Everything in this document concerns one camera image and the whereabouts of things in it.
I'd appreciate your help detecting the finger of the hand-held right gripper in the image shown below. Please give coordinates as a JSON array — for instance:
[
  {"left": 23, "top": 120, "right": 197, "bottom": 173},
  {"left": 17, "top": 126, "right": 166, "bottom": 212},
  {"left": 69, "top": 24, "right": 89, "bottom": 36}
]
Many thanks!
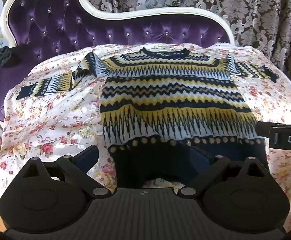
[{"left": 256, "top": 121, "right": 273, "bottom": 138}]

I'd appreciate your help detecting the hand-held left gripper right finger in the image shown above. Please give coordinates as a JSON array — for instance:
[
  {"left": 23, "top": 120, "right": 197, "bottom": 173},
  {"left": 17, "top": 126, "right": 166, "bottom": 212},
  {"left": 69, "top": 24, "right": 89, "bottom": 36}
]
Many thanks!
[{"left": 177, "top": 147, "right": 269, "bottom": 197}]

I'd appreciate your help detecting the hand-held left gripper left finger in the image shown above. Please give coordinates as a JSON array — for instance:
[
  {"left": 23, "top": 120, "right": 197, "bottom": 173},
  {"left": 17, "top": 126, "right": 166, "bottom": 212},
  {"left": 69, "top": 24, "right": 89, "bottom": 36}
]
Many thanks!
[{"left": 19, "top": 145, "right": 112, "bottom": 198}]

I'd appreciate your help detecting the striped knit sweater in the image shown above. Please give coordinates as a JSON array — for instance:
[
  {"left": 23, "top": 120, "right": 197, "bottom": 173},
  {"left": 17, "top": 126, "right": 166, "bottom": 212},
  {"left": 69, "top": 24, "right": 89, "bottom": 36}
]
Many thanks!
[{"left": 16, "top": 47, "right": 280, "bottom": 189}]

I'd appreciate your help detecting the floral blanket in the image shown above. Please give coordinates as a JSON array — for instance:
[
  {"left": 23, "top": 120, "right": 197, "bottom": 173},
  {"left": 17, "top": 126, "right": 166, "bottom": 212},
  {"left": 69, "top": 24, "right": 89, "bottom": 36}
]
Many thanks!
[{"left": 0, "top": 42, "right": 291, "bottom": 234}]

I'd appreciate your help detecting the damask patterned curtain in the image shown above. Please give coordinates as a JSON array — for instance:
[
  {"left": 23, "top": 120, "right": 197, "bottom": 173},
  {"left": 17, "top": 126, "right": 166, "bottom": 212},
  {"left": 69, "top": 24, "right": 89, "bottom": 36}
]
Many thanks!
[{"left": 6, "top": 0, "right": 291, "bottom": 90}]

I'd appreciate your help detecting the purple tufted sofa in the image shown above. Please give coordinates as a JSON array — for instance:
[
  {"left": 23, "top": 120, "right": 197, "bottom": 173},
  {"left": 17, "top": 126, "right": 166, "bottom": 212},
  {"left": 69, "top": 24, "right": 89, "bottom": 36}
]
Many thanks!
[{"left": 0, "top": 0, "right": 236, "bottom": 123}]

